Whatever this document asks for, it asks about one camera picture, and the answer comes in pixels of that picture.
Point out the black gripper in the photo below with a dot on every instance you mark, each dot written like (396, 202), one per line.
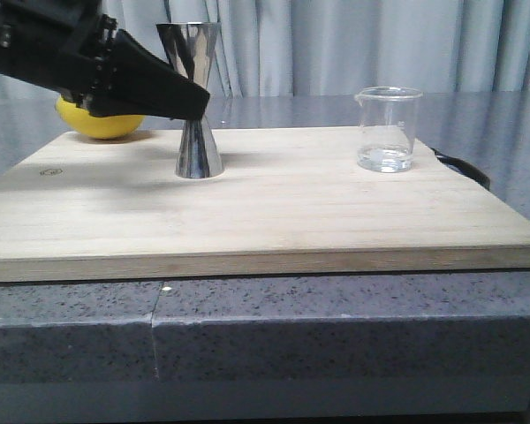
(73, 48)

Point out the steel double jigger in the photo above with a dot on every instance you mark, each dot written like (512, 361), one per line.
(190, 48)

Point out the clear glass beaker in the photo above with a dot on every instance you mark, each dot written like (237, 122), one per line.
(388, 123)

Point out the yellow lemon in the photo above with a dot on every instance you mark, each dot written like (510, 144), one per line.
(101, 128)

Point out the grey curtain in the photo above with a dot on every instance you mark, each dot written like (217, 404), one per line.
(281, 48)

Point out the light wooden cutting board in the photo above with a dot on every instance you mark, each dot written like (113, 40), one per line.
(290, 200)

